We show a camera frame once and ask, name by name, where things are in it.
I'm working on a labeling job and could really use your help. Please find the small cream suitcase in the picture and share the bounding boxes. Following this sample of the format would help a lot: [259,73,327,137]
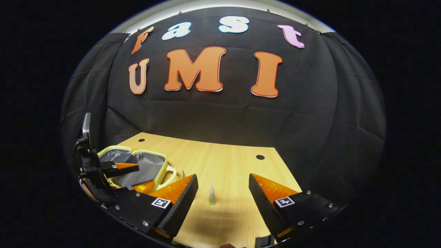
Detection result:
[98,146,177,192]

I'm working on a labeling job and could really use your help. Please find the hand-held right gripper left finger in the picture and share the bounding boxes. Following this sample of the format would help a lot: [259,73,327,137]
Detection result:
[103,173,199,241]

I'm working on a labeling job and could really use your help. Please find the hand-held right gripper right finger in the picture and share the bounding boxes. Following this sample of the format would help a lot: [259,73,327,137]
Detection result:
[248,173,342,240]

